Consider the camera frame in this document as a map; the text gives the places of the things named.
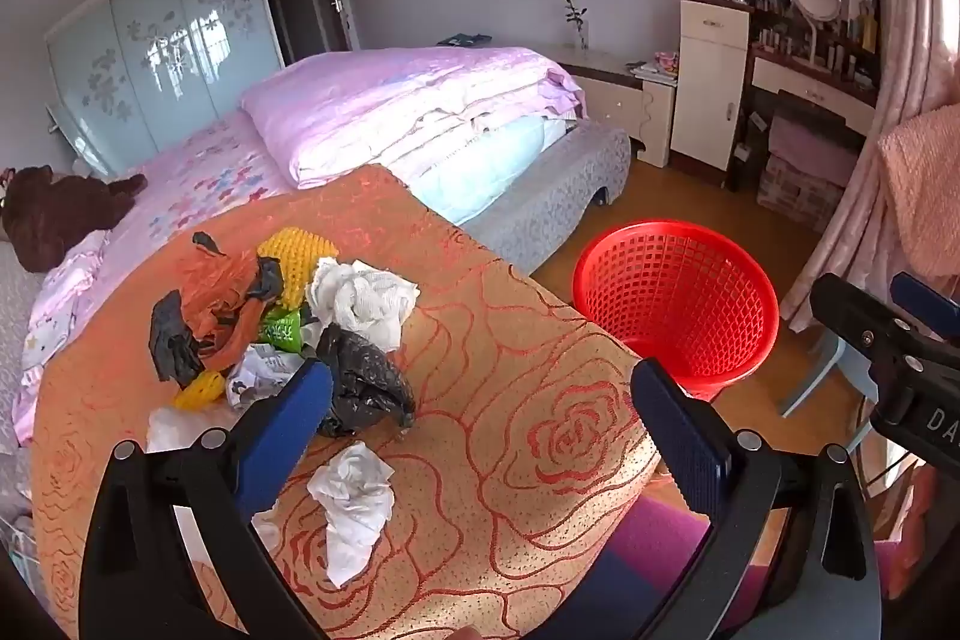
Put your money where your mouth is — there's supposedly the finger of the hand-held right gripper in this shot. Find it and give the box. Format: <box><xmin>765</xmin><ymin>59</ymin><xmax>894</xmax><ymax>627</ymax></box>
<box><xmin>810</xmin><ymin>272</ymin><xmax>912</xmax><ymax>378</ymax></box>
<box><xmin>891</xmin><ymin>271</ymin><xmax>960</xmax><ymax>341</ymax></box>

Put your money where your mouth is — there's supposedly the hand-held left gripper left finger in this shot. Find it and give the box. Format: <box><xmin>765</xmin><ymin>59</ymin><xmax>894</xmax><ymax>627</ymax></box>
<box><xmin>79</xmin><ymin>359</ymin><xmax>335</xmax><ymax>640</ymax></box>

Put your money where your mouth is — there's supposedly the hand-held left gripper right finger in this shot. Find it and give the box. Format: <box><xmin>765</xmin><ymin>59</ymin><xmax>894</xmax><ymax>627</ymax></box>
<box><xmin>525</xmin><ymin>359</ymin><xmax>882</xmax><ymax>640</ymax></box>

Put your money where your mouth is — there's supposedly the cat-printed white packet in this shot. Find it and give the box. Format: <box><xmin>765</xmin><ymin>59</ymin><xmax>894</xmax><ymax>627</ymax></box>
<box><xmin>225</xmin><ymin>344</ymin><xmax>305</xmax><ymax>412</ymax></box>

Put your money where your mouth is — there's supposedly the large black plastic bag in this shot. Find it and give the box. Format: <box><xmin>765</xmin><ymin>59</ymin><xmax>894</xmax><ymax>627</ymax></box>
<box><xmin>315</xmin><ymin>323</ymin><xmax>416</xmax><ymax>438</ymax></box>

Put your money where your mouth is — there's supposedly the red plastic mesh basket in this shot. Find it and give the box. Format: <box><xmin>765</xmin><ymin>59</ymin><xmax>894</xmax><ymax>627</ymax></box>
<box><xmin>572</xmin><ymin>222</ymin><xmax>781</xmax><ymax>402</ymax></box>

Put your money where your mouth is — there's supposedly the small black plastic bag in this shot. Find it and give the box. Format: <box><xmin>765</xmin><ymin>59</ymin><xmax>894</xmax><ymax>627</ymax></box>
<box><xmin>148</xmin><ymin>289</ymin><xmax>207</xmax><ymax>382</ymax></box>

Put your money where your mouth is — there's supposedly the orange plastic bag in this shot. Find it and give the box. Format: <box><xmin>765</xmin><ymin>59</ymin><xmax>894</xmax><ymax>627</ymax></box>
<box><xmin>176</xmin><ymin>233</ymin><xmax>282</xmax><ymax>371</ymax></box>

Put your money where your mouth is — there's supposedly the grey plastic stool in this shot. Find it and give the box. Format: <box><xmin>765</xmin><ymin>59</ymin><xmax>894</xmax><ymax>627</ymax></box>
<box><xmin>780</xmin><ymin>329</ymin><xmax>878</xmax><ymax>416</ymax></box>

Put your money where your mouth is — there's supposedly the green packet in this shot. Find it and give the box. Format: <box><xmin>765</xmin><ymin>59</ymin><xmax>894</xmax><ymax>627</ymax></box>
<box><xmin>259</xmin><ymin>306</ymin><xmax>305</xmax><ymax>352</ymax></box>

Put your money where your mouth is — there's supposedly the pink knitted towel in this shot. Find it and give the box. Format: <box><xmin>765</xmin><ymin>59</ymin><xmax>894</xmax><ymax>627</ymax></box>
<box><xmin>877</xmin><ymin>104</ymin><xmax>960</xmax><ymax>281</ymax></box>

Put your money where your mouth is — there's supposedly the small crumpled white tissue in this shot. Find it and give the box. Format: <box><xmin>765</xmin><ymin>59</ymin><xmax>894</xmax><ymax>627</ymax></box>
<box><xmin>306</xmin><ymin>441</ymin><xmax>396</xmax><ymax>588</ymax></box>

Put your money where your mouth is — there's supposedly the magenta cloth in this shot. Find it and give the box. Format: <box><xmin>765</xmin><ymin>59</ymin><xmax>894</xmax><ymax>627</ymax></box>
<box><xmin>592</xmin><ymin>497</ymin><xmax>758</xmax><ymax>618</ymax></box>

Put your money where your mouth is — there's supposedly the flat white napkin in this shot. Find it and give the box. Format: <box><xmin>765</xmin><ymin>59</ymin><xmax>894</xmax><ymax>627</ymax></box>
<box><xmin>146</xmin><ymin>407</ymin><xmax>233</xmax><ymax>455</ymax></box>

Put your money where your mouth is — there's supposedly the brick-patterned box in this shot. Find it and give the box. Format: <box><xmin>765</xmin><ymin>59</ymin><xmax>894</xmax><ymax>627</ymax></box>
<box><xmin>757</xmin><ymin>156</ymin><xmax>845</xmax><ymax>214</ymax></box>

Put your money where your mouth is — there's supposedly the large crumpled white tissue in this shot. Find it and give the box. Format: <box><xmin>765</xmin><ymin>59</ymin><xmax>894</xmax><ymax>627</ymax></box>
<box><xmin>304</xmin><ymin>257</ymin><xmax>421</xmax><ymax>352</ymax></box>

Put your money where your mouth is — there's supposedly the dark grey plastic bag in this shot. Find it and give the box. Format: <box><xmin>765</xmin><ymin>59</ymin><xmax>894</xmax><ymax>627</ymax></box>
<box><xmin>251</xmin><ymin>257</ymin><xmax>287</xmax><ymax>315</ymax></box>

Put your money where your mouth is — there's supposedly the purple stool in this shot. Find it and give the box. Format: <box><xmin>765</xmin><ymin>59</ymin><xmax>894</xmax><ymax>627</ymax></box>
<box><xmin>769</xmin><ymin>115</ymin><xmax>860</xmax><ymax>176</ymax></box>

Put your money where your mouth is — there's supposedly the large yellow foam net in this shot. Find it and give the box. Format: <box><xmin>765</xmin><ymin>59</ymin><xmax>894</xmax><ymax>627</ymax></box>
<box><xmin>256</xmin><ymin>226</ymin><xmax>340</xmax><ymax>311</ymax></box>

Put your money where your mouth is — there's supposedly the orange rose-patterned blanket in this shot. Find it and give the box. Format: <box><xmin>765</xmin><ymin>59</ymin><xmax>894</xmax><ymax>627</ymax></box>
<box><xmin>30</xmin><ymin>164</ymin><xmax>676</xmax><ymax>640</ymax></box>

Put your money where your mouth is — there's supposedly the cream dressing table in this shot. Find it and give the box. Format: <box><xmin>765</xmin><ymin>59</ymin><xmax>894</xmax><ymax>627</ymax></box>
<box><xmin>750</xmin><ymin>47</ymin><xmax>878</xmax><ymax>139</ymax></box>

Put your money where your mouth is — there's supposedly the row of cosmetic bottles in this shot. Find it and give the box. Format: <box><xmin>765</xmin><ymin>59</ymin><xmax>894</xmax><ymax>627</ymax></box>
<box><xmin>712</xmin><ymin>0</ymin><xmax>878</xmax><ymax>82</ymax></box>

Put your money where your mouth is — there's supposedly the tall cream cabinet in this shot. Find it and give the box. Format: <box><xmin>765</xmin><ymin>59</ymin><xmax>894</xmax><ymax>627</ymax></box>
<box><xmin>670</xmin><ymin>0</ymin><xmax>753</xmax><ymax>172</ymax></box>

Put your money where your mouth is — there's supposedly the pink floral bedsheet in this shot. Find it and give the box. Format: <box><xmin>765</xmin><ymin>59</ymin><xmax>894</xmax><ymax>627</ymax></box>
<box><xmin>15</xmin><ymin>111</ymin><xmax>301</xmax><ymax>446</ymax></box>

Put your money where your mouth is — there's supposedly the grey upholstered bed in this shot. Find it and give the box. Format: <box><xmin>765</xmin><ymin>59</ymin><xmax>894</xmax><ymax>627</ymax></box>
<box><xmin>0</xmin><ymin>111</ymin><xmax>631</xmax><ymax>506</ymax></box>

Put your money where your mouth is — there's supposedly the pink curtain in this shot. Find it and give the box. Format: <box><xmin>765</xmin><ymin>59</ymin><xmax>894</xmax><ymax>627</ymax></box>
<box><xmin>780</xmin><ymin>0</ymin><xmax>960</xmax><ymax>333</ymax></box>

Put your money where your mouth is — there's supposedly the low cream cabinet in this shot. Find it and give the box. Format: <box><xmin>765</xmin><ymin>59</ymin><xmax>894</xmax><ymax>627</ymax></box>
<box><xmin>555</xmin><ymin>44</ymin><xmax>676</xmax><ymax>169</ymax></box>

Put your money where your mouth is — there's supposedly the brown plush toy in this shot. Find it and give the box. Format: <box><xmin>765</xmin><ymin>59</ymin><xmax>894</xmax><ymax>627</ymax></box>
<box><xmin>0</xmin><ymin>164</ymin><xmax>147</xmax><ymax>274</ymax></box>

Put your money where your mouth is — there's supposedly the light blue folded quilt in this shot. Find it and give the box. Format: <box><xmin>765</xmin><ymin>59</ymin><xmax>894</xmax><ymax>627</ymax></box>
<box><xmin>401</xmin><ymin>115</ymin><xmax>571</xmax><ymax>225</ymax></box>

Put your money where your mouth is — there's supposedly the pink folded quilt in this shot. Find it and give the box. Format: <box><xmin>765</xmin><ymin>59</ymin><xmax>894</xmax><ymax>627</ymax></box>
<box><xmin>240</xmin><ymin>46</ymin><xmax>586</xmax><ymax>190</ymax></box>

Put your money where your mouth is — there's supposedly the flower in glass vase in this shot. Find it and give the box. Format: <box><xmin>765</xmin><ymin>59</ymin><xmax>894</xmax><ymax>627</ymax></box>
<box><xmin>559</xmin><ymin>0</ymin><xmax>590</xmax><ymax>50</ymax></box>

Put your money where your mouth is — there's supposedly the glass-door wardrobe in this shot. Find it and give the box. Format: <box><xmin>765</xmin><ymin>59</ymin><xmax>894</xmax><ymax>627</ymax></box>
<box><xmin>43</xmin><ymin>0</ymin><xmax>284</xmax><ymax>176</ymax></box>

